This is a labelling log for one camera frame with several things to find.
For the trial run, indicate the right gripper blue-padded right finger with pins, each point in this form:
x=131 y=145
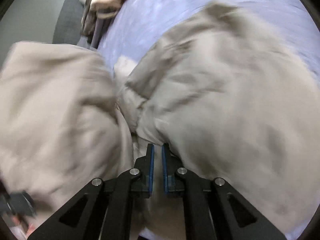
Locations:
x=213 y=209

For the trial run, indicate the beige puffer jacket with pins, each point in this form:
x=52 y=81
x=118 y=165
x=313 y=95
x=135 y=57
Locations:
x=61 y=123

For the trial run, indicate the person's left hand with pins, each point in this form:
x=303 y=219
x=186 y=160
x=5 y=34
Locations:
x=21 y=229

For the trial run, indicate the grey quilted headboard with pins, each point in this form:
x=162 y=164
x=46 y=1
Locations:
x=68 y=26

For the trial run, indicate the grey bed sheet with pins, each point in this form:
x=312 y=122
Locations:
x=101 y=27

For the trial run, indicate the lavender embossed fleece blanket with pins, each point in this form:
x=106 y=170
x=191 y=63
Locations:
x=175 y=12

